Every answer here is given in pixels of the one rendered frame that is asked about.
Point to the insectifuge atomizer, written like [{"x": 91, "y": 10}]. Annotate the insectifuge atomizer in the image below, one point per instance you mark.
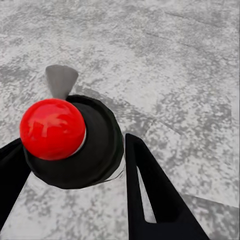
[{"x": 71, "y": 141}]

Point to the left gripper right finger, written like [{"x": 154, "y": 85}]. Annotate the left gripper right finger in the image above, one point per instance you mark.
[{"x": 174, "y": 219}]

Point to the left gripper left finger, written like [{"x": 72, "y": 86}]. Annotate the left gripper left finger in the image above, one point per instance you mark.
[{"x": 14, "y": 171}]

